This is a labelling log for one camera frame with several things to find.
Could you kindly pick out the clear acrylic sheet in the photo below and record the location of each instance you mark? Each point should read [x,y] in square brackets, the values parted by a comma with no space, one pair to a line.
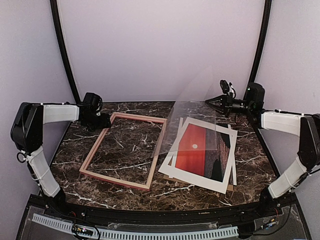
[189,104]

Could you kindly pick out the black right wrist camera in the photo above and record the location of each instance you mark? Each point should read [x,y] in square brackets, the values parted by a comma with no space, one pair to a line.
[255,93]

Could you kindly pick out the black corner post right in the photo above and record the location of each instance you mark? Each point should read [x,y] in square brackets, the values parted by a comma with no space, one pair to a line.
[261,27]

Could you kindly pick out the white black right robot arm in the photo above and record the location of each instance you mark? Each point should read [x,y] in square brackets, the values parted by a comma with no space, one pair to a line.
[304,128]

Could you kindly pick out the black table edge rail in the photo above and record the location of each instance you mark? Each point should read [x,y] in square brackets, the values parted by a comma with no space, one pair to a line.
[282,223]

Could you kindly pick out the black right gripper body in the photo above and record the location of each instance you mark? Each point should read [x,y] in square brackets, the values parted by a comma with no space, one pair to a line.
[231,104]

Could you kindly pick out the black corner post left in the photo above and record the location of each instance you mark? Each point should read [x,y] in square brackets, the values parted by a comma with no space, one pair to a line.
[63,50]

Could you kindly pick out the grey slotted cable duct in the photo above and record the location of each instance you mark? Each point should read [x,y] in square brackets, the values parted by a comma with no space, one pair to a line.
[119,231]

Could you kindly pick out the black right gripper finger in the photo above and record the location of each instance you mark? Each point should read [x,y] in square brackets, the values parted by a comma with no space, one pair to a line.
[218,101]
[222,110]

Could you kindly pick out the red sunset photo print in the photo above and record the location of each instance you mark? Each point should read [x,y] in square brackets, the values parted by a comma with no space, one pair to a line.
[200,155]

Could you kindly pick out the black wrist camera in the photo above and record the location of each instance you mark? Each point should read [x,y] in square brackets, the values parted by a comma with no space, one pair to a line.
[255,93]
[93,102]

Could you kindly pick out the black corner post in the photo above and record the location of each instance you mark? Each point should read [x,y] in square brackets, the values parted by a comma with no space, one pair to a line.
[261,27]
[63,50]

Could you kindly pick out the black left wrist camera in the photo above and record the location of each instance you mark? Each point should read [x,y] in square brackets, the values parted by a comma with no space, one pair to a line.
[93,102]

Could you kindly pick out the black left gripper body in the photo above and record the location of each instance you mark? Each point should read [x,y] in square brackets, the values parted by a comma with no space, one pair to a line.
[98,123]

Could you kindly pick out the light wooden picture frame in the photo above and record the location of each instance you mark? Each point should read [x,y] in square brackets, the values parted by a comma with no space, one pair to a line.
[126,154]

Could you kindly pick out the white photo mat board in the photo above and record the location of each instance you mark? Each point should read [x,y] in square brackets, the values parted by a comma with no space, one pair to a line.
[200,165]

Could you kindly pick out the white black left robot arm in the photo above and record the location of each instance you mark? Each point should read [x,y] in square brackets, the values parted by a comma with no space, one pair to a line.
[27,135]

